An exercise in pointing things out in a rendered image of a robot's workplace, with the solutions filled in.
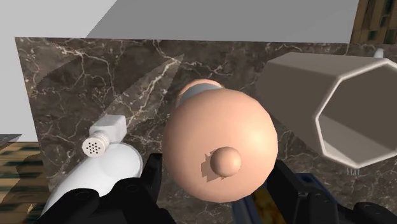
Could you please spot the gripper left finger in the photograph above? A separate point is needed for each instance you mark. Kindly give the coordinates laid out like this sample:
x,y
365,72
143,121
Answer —
x,y
124,204

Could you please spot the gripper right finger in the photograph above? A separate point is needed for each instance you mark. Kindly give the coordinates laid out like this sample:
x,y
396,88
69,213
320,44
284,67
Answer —
x,y
310,211

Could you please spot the white rounded bottle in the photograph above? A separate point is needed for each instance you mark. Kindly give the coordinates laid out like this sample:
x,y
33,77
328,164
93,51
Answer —
x,y
119,164

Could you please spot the blue box with yellow inside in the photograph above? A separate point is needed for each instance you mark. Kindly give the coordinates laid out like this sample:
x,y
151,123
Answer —
x,y
242,212

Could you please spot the white square salt shaker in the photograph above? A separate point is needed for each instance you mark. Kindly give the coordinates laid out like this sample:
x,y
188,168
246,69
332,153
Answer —
x,y
111,128

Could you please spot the peach round jar with knob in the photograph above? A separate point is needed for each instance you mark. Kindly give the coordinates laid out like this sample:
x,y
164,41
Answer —
x,y
217,130

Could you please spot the grey octagonal cup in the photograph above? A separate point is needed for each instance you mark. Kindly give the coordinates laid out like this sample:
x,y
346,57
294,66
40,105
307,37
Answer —
x,y
297,90

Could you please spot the small white pointed object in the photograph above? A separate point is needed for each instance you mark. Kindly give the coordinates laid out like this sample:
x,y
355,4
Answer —
x,y
379,53

